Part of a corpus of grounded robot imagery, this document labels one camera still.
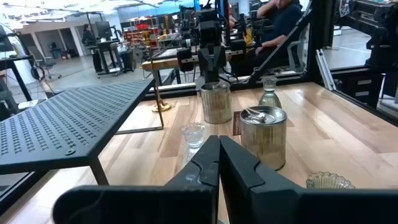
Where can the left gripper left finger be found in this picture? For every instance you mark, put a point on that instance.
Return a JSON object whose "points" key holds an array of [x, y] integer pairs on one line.
{"points": [[192, 199]]}

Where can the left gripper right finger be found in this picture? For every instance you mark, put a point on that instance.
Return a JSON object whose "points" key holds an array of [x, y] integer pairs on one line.
{"points": [[248, 199]]}

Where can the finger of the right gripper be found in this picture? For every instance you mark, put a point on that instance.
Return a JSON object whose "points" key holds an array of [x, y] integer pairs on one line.
{"points": [[220, 63], [207, 65]]}

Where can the tall brass candlestick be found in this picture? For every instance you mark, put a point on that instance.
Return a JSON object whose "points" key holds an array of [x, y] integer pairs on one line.
{"points": [[153, 74]]}

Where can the silver ribbed candle jar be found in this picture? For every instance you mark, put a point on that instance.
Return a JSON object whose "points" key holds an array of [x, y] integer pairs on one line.
{"points": [[216, 104], [263, 143]]}

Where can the clear ribbed glass candle holder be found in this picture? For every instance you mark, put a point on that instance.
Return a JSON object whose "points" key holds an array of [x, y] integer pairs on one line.
{"points": [[193, 137]]}

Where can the green ribbed glass candle holder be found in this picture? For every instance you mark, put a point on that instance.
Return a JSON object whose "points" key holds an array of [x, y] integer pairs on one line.
{"points": [[329, 182], [270, 99]]}

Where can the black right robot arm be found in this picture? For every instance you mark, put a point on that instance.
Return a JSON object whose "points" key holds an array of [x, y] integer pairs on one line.
{"points": [[210, 28]]}

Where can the wooden workbench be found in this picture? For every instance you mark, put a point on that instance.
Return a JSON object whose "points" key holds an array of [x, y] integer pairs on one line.
{"points": [[161, 63]]}

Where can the red storage rack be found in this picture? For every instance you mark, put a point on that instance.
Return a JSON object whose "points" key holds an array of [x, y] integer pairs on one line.
{"points": [[141, 32]]}

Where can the grey office chair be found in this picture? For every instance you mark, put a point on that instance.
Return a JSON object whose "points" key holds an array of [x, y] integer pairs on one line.
{"points": [[42, 60], [295, 56]]}

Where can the person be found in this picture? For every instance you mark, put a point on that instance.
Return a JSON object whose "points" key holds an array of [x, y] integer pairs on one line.
{"points": [[87, 35], [284, 21]]}

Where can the black equipment cart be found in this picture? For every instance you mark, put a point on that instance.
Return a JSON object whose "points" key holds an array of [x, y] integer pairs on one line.
{"points": [[107, 53]]}

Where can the black monitor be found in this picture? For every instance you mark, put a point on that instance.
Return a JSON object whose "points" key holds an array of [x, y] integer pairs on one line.
{"points": [[103, 29]]}

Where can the silver aluminium extrusion bar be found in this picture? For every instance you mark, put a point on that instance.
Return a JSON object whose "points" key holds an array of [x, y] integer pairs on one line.
{"points": [[325, 70]]}

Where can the black perforated metal shelf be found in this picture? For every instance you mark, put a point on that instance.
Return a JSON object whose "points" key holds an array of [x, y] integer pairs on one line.
{"points": [[68, 124]]}

